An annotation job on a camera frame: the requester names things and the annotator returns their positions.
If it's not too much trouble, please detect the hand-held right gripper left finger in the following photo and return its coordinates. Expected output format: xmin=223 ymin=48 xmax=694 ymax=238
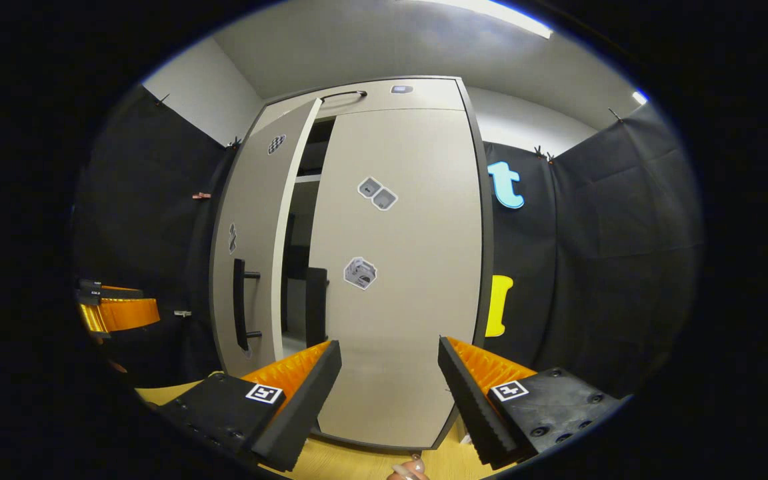
xmin=157 ymin=341 xmax=343 ymax=471

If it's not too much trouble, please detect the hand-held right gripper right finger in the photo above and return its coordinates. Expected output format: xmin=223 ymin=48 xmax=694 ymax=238
xmin=438 ymin=336 xmax=625 ymax=469

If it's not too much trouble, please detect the white cabinet door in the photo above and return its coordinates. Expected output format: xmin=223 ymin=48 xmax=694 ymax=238
xmin=210 ymin=98 xmax=324 ymax=378
xmin=308 ymin=108 xmax=492 ymax=449

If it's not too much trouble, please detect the grey white cabinet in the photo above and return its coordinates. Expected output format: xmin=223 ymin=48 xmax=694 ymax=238
xmin=209 ymin=75 xmax=495 ymax=451

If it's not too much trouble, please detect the white cabinet drawer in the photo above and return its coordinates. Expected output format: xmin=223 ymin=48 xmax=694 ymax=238
xmin=261 ymin=77 xmax=467 ymax=125

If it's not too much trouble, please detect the black door handle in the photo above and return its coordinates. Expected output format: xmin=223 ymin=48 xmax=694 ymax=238
xmin=232 ymin=258 xmax=263 ymax=353

